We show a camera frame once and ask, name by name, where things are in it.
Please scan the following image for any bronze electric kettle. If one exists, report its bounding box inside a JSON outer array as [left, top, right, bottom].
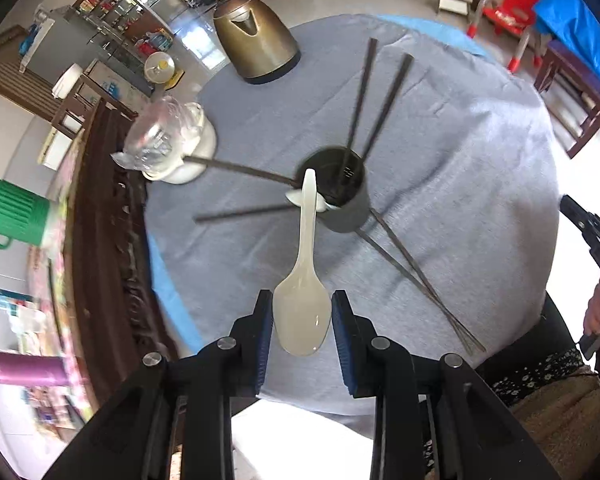
[[212, 0, 302, 86]]

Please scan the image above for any blue tablecloth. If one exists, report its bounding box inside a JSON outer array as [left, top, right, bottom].
[[147, 12, 487, 358]]

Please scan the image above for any white plastic spoon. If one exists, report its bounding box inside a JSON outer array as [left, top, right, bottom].
[[285, 191, 342, 213], [272, 168, 333, 357]]

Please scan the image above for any floral table runner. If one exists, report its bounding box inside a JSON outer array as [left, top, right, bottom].
[[27, 125, 98, 426]]

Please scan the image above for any white bowl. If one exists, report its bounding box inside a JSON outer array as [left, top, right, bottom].
[[142, 102, 218, 185]]

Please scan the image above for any tan textured cloth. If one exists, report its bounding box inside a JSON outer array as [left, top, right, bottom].
[[510, 367, 600, 480]]

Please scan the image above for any brown wooden chair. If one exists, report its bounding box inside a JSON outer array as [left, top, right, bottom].
[[52, 72, 136, 141]]

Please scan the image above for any white step stool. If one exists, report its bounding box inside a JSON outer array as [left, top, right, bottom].
[[432, 0, 476, 16]]

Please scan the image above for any white rice cooker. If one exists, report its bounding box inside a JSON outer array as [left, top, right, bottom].
[[51, 63, 83, 100]]

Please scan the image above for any dark wooden stool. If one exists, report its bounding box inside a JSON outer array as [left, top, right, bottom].
[[532, 40, 600, 160]]

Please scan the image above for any grey refrigerator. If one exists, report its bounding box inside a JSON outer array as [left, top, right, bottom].
[[20, 7, 111, 81]]

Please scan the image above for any person's dark floral clothing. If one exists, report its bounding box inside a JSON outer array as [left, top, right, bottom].
[[475, 292, 600, 408]]

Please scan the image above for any round white container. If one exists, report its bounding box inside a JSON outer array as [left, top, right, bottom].
[[144, 51, 177, 82]]

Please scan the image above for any red plastic chair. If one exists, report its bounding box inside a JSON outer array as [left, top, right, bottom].
[[467, 0, 541, 73]]

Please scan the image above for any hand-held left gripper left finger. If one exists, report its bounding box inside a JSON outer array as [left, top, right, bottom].
[[42, 289, 275, 480]]

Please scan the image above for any purple thermos bottle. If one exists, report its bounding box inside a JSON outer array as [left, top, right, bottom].
[[0, 340, 68, 387]]

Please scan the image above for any dark wooden cabinet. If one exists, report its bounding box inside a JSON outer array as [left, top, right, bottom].
[[65, 100, 186, 411]]

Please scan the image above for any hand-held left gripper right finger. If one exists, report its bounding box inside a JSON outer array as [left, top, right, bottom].
[[330, 289, 561, 480]]

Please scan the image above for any green thermos jug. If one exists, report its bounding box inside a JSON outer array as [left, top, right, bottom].
[[0, 172, 56, 251]]

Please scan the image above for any clear plastic bag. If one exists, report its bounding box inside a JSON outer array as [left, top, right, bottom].
[[111, 96, 203, 177]]

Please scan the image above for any blue cloth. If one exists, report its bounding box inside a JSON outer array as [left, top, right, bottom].
[[532, 0, 600, 121]]

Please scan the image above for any dark grey utensil holder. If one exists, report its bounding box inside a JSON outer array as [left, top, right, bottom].
[[297, 146, 372, 234]]

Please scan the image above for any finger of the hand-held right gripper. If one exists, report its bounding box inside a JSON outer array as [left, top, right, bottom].
[[560, 195, 600, 248]]

